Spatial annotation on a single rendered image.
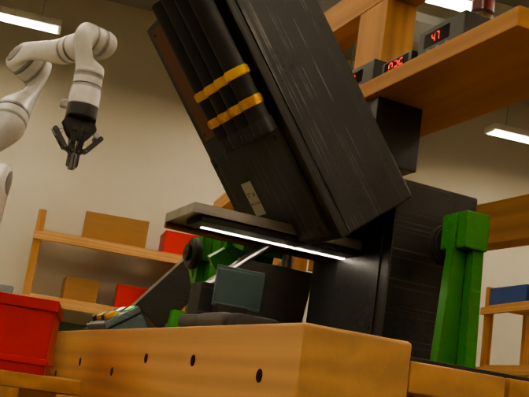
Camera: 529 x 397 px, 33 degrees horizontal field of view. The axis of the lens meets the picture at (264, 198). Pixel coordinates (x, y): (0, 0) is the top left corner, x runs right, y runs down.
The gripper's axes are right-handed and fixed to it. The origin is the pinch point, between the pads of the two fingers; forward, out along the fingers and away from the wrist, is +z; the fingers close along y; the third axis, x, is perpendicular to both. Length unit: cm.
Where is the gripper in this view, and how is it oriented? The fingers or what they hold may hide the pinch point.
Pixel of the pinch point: (72, 161)
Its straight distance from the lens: 216.5
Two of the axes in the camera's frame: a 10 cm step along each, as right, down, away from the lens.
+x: -4.2, 1.2, 9.0
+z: -1.4, 9.7, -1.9
